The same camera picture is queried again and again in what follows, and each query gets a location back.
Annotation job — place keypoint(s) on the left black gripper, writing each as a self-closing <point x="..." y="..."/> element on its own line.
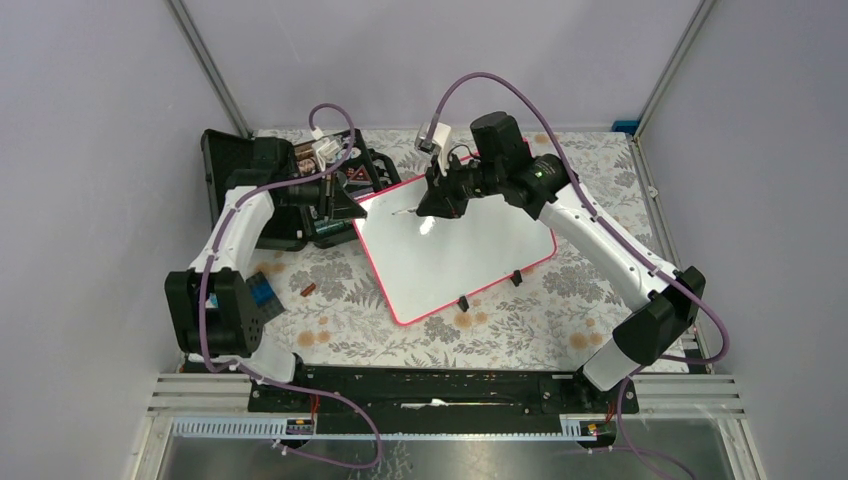
<point x="335" y="203"/>

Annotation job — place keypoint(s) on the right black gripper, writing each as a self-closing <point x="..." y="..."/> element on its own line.
<point x="441" y="200"/>

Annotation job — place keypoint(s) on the pink framed whiteboard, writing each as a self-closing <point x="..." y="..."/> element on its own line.
<point x="424" y="264"/>

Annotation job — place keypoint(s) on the brown marker cap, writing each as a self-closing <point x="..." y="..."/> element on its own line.
<point x="308" y="290"/>

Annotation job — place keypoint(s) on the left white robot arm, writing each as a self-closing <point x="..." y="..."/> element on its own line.
<point x="213" y="311"/>

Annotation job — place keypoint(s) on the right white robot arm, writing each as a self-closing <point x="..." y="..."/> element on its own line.
<point x="662" y="298"/>

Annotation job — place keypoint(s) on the black poker chip case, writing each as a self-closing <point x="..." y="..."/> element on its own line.
<point x="231" y="161"/>

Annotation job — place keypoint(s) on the floral patterned table mat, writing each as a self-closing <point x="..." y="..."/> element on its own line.
<point x="561" y="314"/>

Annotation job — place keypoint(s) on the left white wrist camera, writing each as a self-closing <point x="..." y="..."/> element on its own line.
<point x="329" y="151"/>

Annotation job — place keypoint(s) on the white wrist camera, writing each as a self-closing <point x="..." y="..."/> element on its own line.
<point x="329" y="151"/>
<point x="438" y="145"/>

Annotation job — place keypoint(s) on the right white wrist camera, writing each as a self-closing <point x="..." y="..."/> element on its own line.
<point x="438" y="145"/>

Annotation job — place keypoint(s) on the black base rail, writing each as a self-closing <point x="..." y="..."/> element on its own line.
<point x="447" y="399"/>

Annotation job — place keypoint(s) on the blue corner bracket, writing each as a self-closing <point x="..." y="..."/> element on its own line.
<point x="628" y="127"/>

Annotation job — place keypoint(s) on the white slotted cable duct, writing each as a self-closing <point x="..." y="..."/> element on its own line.
<point x="560" y="429"/>

